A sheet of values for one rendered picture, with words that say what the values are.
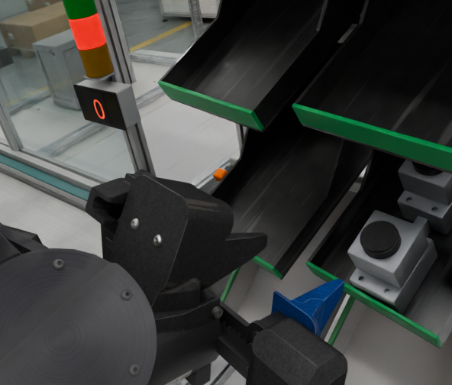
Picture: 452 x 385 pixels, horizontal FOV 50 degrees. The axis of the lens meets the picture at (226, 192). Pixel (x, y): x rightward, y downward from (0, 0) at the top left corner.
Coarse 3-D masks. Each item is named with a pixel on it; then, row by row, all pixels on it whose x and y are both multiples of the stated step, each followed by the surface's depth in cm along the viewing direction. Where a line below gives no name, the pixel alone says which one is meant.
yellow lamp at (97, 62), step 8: (96, 48) 82; (104, 48) 83; (80, 56) 83; (88, 56) 82; (96, 56) 82; (104, 56) 83; (88, 64) 83; (96, 64) 83; (104, 64) 84; (112, 64) 86; (88, 72) 84; (96, 72) 84; (104, 72) 84
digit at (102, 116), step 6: (90, 96) 87; (96, 96) 86; (90, 102) 89; (96, 102) 87; (102, 102) 86; (96, 108) 88; (102, 108) 87; (96, 114) 89; (102, 114) 88; (96, 120) 90; (102, 120) 89; (108, 120) 88
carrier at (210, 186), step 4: (236, 152) 111; (232, 156) 109; (236, 156) 109; (232, 160) 109; (236, 160) 108; (232, 164) 110; (212, 180) 106; (216, 180) 106; (208, 184) 105; (212, 184) 105; (216, 184) 104; (200, 188) 104; (204, 188) 104; (208, 188) 104; (212, 188) 103; (208, 192) 102
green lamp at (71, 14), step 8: (64, 0) 78; (72, 0) 77; (80, 0) 77; (88, 0) 78; (72, 8) 78; (80, 8) 78; (88, 8) 78; (96, 8) 80; (72, 16) 79; (80, 16) 78; (88, 16) 79
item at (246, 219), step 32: (320, 64) 59; (288, 128) 58; (256, 160) 58; (288, 160) 55; (320, 160) 53; (352, 160) 48; (224, 192) 56; (256, 192) 55; (288, 192) 53; (320, 192) 51; (256, 224) 52; (288, 224) 50; (320, 224) 48; (256, 256) 47; (288, 256) 46
